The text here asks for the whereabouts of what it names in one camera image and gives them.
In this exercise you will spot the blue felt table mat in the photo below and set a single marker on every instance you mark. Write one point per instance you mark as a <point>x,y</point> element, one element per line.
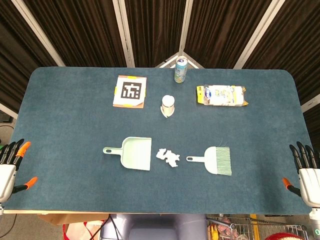
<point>75,150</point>

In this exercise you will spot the mint green hand broom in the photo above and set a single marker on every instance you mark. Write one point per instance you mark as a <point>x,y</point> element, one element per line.
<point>215,160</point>

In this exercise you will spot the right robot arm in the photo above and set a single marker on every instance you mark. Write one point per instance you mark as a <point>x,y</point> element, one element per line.
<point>315,213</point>

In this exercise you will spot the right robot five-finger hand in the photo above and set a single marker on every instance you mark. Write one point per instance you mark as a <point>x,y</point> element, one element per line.
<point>311,182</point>

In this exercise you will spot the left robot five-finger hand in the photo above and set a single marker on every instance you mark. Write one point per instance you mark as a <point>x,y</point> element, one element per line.
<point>6,175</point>

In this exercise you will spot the red and white bag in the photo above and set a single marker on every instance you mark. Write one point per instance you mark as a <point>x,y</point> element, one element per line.
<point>80,231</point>

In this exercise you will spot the white paper scraps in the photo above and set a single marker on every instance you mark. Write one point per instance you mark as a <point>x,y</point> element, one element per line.
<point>170,157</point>

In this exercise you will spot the white partition frame post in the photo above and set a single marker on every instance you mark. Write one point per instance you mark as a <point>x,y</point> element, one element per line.
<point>123,32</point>
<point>185,25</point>
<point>37,32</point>
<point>257,35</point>

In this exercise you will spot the white and yellow snack bag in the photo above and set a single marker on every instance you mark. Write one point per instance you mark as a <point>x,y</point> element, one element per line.
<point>222,96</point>

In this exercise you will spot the grey robot torso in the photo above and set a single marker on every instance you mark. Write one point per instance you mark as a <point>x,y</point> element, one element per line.
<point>155,227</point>

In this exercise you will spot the mint green dustpan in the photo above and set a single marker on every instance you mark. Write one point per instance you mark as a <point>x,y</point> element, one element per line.
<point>137,155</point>

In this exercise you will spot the cardboard box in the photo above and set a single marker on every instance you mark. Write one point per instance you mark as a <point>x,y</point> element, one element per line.
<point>65,218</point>

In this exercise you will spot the fiducial marker card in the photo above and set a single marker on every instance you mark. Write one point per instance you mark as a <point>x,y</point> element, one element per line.
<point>130,91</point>

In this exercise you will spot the light blue drink can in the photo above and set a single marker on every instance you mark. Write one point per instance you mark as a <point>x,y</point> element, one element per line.
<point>180,72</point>

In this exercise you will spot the black box device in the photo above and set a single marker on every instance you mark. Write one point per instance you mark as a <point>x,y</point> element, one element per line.
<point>5,117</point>

